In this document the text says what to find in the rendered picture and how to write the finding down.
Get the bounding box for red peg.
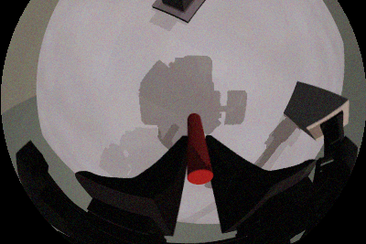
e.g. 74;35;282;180
187;112;213;185

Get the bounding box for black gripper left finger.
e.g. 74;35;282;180
75;135;188;236

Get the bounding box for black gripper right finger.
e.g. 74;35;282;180
206;135;317;234

